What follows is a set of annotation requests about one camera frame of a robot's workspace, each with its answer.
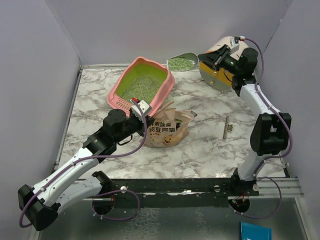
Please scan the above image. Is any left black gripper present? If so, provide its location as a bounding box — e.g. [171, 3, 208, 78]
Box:
[114, 107, 155, 144]

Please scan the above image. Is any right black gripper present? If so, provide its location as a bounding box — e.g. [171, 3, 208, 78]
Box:
[197, 45, 241, 77]

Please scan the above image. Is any grey metal scoop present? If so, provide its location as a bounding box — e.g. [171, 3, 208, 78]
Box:
[166, 52, 199, 72]

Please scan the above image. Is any peach cat litter bag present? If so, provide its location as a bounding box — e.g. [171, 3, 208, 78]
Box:
[144, 101, 197, 148]

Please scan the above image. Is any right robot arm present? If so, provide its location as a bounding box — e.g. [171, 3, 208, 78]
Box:
[198, 45, 292, 196]

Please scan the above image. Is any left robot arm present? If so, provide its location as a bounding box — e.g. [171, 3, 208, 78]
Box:
[17, 109, 154, 231]

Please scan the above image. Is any green cat litter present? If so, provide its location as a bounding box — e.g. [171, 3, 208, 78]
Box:
[120, 76, 162, 104]

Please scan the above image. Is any pink green litter box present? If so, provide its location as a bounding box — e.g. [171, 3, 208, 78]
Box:
[106, 56, 175, 116]

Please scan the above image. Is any blue card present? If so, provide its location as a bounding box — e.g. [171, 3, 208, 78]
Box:
[240, 222, 272, 240]

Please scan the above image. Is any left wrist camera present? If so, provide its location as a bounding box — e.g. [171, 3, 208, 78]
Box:
[130, 98, 152, 122]

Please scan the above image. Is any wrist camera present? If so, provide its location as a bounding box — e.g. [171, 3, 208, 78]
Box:
[230, 35, 246, 51]
[130, 98, 152, 122]

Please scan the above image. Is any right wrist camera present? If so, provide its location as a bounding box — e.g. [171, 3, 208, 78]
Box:
[230, 35, 246, 51]

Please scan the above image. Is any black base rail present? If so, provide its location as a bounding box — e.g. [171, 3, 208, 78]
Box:
[99, 178, 259, 208]

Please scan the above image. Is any aluminium extrusion rail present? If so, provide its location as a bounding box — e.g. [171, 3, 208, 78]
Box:
[257, 177, 304, 199]

